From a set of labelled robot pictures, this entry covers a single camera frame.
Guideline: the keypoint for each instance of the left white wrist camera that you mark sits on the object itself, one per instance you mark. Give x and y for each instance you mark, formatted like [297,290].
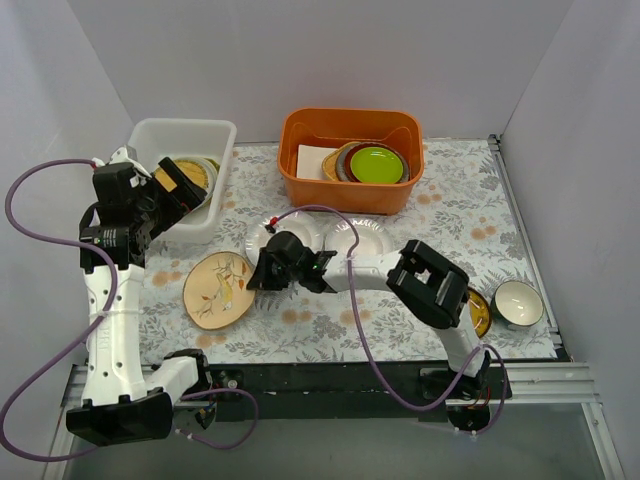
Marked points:
[124,154]

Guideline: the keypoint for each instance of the large white paper plate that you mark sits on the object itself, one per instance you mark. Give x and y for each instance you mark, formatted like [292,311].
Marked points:
[299,223]

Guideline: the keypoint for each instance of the small white paper plate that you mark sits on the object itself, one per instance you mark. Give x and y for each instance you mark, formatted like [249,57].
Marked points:
[373,237]

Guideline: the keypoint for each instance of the small woven bamboo tray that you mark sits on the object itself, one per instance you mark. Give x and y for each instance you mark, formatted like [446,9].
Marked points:
[328,166]

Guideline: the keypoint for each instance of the orange plastic bin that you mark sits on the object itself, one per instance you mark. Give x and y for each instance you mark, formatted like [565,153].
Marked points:
[335,127]

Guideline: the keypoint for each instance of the white bowl teal rim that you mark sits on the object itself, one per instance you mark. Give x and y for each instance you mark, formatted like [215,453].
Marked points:
[517,305]

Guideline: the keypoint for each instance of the lime green round plate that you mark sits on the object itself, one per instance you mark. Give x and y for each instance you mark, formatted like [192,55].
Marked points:
[376,165]

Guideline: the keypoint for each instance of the round woven bamboo mat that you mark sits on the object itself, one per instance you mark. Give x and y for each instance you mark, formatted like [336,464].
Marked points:
[165,180]

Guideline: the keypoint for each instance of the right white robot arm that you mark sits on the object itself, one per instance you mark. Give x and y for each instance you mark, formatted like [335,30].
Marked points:
[432,288]

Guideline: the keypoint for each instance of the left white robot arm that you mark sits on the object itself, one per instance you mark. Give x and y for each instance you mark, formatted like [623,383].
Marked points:
[118,404]

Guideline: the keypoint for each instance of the white plastic bin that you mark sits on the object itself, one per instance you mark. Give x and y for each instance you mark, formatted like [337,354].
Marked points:
[157,138]

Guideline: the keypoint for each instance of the black aluminium base frame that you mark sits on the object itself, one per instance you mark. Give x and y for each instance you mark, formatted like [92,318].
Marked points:
[421,390]

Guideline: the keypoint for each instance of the tan bird pattern plate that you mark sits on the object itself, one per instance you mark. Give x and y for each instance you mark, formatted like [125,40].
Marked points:
[215,293]

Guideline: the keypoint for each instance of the yellow brown ornate plate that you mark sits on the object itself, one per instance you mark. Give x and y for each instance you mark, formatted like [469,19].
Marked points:
[480,312]

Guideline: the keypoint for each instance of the white watermelon pattern plate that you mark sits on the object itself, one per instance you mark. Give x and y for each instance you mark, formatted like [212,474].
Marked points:
[203,172]

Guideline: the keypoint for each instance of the grey speckled plate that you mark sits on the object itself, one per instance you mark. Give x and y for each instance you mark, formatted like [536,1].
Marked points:
[340,166]

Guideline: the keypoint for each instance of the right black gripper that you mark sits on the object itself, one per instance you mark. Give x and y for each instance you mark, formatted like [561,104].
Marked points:
[264,270]

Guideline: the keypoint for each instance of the dark red plate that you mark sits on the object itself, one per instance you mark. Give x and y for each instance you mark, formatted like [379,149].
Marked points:
[368,144]

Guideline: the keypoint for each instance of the floral pattern table mat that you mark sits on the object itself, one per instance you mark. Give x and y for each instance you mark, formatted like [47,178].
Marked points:
[459,207]

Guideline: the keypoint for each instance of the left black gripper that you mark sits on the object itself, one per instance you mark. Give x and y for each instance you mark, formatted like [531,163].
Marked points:
[179,182]

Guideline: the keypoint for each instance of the white paper sheet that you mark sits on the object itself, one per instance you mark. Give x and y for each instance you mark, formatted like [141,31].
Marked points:
[310,160]

